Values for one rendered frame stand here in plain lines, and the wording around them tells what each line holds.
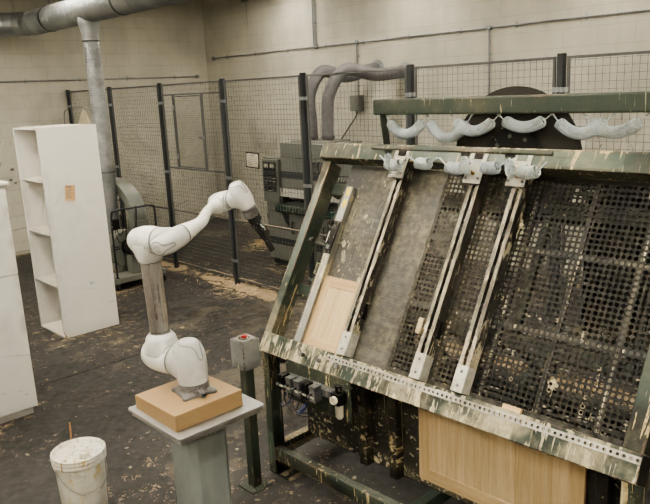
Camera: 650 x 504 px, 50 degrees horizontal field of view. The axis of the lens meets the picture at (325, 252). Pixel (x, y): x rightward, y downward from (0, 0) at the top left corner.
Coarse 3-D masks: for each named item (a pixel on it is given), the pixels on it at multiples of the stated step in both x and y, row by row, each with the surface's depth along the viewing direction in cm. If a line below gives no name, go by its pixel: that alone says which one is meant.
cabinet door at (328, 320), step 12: (324, 288) 398; (336, 288) 393; (348, 288) 386; (324, 300) 395; (336, 300) 390; (348, 300) 384; (324, 312) 392; (336, 312) 387; (348, 312) 381; (312, 324) 395; (324, 324) 389; (336, 324) 384; (312, 336) 392; (324, 336) 386; (336, 336) 381; (324, 348) 383; (336, 348) 378
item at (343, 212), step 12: (348, 204) 407; (336, 216) 408; (336, 240) 404; (324, 264) 402; (324, 276) 401; (312, 288) 401; (312, 300) 398; (312, 312) 398; (300, 324) 398; (300, 336) 395
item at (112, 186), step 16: (64, 112) 901; (112, 176) 880; (112, 192) 884; (128, 192) 885; (112, 208) 887; (128, 208) 840; (144, 208) 888; (112, 224) 830; (128, 224) 894; (144, 224) 886; (112, 240) 835; (112, 256) 869; (128, 256) 867; (128, 272) 873
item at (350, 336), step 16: (384, 160) 372; (400, 176) 377; (400, 192) 381; (384, 208) 382; (400, 208) 382; (384, 224) 381; (384, 240) 376; (368, 256) 378; (384, 256) 378; (368, 272) 377; (368, 288) 372; (352, 304) 374; (368, 304) 374; (352, 320) 372; (352, 336) 368; (336, 352) 370; (352, 352) 370
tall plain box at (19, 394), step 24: (0, 192) 488; (0, 216) 490; (0, 240) 492; (0, 264) 494; (0, 288) 496; (0, 312) 499; (0, 336) 501; (24, 336) 513; (0, 360) 503; (24, 360) 515; (0, 384) 506; (24, 384) 518; (0, 408) 508; (24, 408) 520
